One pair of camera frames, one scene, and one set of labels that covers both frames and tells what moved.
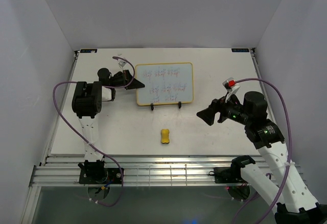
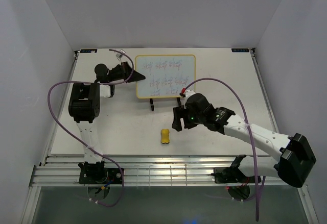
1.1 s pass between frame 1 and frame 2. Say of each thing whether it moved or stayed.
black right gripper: moved
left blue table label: stayed
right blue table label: stayed
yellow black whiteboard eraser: stayed
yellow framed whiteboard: moved
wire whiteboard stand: moved
